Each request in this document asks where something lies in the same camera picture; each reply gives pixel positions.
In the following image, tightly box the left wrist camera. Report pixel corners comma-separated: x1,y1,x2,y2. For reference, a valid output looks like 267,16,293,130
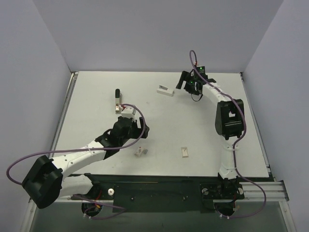
121,106,136,121

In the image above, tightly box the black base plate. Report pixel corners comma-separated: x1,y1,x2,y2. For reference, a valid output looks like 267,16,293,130
41,173,266,215

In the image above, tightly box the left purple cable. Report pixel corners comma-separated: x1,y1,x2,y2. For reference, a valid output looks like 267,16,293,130
6,103,146,220

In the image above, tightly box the printed staple box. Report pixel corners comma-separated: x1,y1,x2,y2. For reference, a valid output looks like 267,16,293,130
134,146,145,157

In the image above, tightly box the aluminium frame rail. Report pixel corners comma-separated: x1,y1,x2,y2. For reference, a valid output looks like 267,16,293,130
241,181,289,202

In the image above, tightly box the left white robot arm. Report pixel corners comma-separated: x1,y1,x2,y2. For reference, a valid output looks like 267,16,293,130
22,116,150,209

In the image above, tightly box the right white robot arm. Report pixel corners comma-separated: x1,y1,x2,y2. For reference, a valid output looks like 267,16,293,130
176,66,246,180

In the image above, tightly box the small cardboard tray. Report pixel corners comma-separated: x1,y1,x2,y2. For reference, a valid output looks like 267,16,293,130
181,147,189,158

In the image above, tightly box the white staple box sleeve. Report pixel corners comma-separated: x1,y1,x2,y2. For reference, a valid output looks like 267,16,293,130
156,85,174,97

